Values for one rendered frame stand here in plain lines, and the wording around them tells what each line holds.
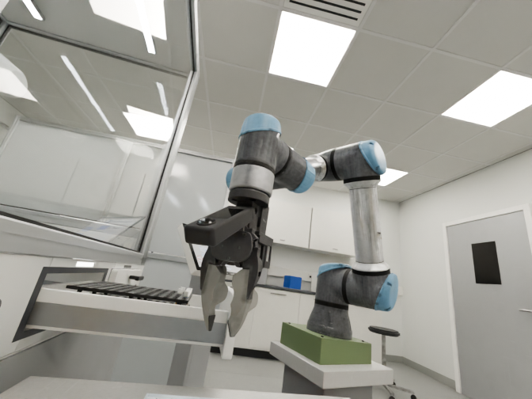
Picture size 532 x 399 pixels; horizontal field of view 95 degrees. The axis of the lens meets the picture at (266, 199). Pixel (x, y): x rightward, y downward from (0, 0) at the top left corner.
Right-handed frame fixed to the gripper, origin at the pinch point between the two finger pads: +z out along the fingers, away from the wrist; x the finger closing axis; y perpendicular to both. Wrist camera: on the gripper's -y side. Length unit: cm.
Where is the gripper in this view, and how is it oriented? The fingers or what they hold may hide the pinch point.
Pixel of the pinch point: (219, 324)
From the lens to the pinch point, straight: 39.2
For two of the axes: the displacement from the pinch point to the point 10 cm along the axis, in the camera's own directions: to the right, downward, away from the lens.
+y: 3.8, 3.4, 8.6
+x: -9.1, -0.1, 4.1
